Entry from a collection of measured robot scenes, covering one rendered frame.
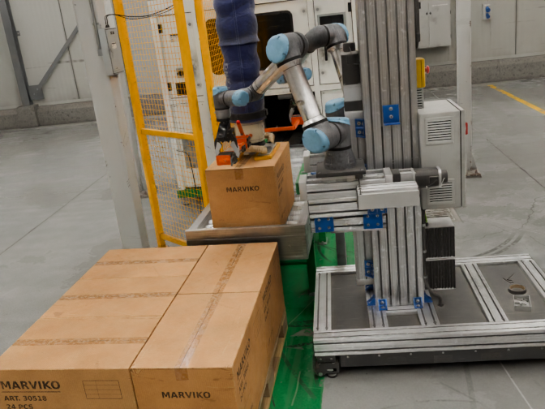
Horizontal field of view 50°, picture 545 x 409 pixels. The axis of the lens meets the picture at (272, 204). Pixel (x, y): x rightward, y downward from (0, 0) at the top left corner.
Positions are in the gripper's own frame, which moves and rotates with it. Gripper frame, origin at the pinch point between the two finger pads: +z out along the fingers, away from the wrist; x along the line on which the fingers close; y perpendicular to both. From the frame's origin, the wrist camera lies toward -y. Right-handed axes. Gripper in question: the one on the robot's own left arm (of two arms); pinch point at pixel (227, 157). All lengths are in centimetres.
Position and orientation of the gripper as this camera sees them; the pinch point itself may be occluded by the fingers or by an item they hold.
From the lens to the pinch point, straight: 298.2
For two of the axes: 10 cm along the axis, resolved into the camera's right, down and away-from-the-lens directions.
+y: 1.6, -3.3, 9.3
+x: -9.8, 0.5, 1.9
